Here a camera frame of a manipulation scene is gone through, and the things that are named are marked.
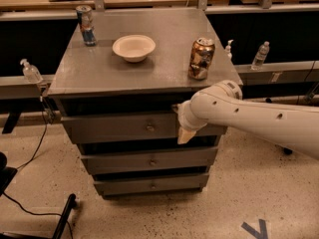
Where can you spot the grey middle drawer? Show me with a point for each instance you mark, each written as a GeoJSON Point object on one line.
{"type": "Point", "coordinates": [149, 160]}

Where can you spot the black chair base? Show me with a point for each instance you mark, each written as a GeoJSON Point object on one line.
{"type": "Point", "coordinates": [6, 175]}

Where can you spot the grey drawer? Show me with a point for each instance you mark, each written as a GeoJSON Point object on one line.
{"type": "Point", "coordinates": [149, 160]}
{"type": "Point", "coordinates": [121, 127]}
{"type": "Point", "coordinates": [151, 184]}

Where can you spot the brown gold soda can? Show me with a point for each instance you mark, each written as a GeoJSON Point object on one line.
{"type": "Point", "coordinates": [201, 55]}

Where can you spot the grey top drawer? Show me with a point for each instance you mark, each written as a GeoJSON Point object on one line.
{"type": "Point", "coordinates": [121, 127]}

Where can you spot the clear plastic water bottle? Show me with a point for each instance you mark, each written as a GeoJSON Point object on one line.
{"type": "Point", "coordinates": [260, 56]}

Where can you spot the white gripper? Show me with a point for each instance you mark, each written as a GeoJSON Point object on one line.
{"type": "Point", "coordinates": [184, 119]}

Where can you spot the white paper bowl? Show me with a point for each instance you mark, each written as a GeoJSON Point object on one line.
{"type": "Point", "coordinates": [134, 48]}

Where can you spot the black caster leg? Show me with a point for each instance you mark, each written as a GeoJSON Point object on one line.
{"type": "Point", "coordinates": [287, 151]}

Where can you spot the blue red soda can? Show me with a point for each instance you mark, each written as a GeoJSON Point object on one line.
{"type": "Point", "coordinates": [85, 21]}

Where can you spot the grey drawer cabinet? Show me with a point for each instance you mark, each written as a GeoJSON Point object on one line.
{"type": "Point", "coordinates": [96, 81]}

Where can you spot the clear hand sanitizer bottle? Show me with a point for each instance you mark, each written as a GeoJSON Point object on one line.
{"type": "Point", "coordinates": [31, 73]}

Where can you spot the small white pump bottle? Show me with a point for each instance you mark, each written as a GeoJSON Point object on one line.
{"type": "Point", "coordinates": [228, 49]}

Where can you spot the grey bottom drawer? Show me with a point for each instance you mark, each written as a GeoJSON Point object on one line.
{"type": "Point", "coordinates": [151, 184]}

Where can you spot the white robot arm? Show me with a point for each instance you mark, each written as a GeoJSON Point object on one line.
{"type": "Point", "coordinates": [293, 127]}

